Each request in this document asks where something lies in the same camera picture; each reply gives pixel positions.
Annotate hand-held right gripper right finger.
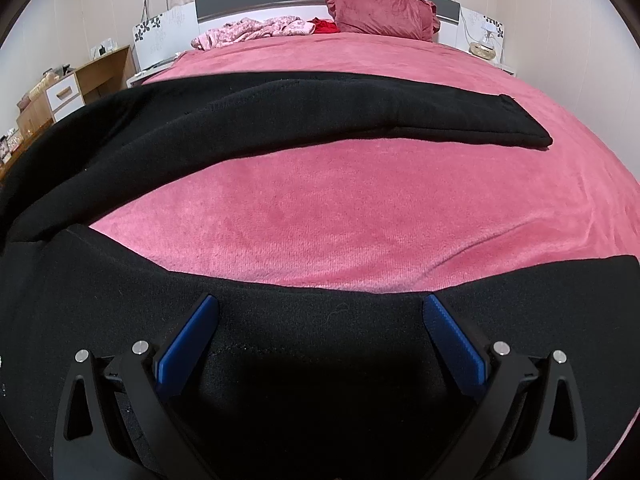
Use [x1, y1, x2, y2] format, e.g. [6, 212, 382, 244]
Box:
[422, 294, 588, 480]

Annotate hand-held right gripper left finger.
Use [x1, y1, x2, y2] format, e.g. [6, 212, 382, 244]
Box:
[52, 294, 221, 480]

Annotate black pants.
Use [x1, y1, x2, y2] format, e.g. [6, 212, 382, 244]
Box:
[0, 71, 640, 480]

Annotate pink fleece bed cover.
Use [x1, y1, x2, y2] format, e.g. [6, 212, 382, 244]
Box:
[88, 31, 640, 297]

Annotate white bedside table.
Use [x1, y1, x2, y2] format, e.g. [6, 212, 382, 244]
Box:
[127, 57, 177, 89]

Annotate white drawer cabinet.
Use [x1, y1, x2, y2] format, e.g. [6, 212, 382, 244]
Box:
[45, 72, 84, 124]

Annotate wooden desk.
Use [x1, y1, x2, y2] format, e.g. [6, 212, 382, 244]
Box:
[74, 45, 139, 107]

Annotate white bedside lamp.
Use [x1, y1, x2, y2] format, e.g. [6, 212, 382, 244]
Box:
[469, 20, 502, 59]

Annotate white floral bedside panel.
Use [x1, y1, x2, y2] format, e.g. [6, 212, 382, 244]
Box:
[457, 6, 506, 62]
[132, 2, 199, 71]

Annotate pink floral blanket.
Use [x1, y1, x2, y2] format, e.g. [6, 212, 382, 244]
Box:
[191, 16, 317, 52]

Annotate red cloth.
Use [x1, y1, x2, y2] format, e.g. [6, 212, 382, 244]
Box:
[307, 17, 342, 36]

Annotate grey and white headboard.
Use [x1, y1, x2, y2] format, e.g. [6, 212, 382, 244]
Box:
[194, 0, 461, 37]

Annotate white power cable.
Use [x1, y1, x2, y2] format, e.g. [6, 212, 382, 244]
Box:
[451, 0, 475, 52]

